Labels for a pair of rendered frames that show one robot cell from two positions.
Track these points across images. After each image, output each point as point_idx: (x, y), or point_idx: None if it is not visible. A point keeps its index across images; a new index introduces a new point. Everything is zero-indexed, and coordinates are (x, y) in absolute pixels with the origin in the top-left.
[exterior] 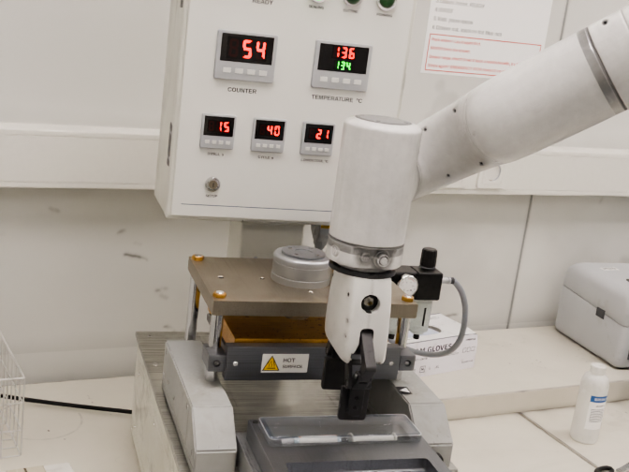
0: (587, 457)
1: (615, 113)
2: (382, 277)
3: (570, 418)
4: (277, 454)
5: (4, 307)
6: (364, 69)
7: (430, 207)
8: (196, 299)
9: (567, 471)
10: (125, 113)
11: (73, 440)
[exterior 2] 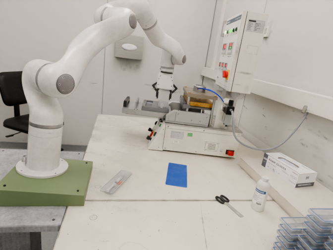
0: (238, 201)
1: (143, 30)
2: (160, 72)
3: (278, 214)
4: (155, 101)
5: (245, 118)
6: (231, 48)
7: None
8: None
9: (224, 191)
10: (270, 79)
11: None
